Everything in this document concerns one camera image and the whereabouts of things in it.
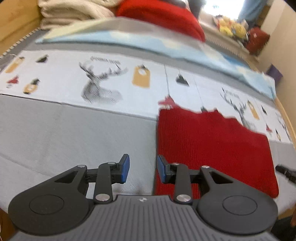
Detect dark red cushion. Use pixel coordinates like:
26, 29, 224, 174
245, 27, 270, 56

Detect light blue folded sheet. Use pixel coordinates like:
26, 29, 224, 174
36, 17, 276, 99

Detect right blue curtain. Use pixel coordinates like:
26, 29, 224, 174
238, 0, 268, 25

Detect cream folded blanket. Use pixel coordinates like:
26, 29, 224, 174
38, 0, 121, 30

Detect yellow plush toys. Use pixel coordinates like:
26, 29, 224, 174
213, 15, 249, 43

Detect bright red folded blanket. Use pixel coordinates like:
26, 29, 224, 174
116, 0, 206, 42

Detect purple box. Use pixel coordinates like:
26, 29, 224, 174
266, 64, 283, 82

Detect dark red knit sweater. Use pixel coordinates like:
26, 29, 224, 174
157, 108, 279, 198

